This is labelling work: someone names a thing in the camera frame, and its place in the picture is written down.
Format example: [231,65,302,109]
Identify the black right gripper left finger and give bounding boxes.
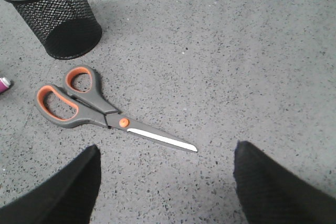
[1,145,101,223]

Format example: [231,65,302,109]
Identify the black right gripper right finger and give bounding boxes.
[234,141,335,223]

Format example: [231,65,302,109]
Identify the grey orange scissors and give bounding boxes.
[36,65,198,153]

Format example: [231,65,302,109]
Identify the pink highlighter pen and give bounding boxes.
[0,77,11,93]

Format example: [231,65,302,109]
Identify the black mesh pen holder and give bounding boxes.
[4,0,102,60]

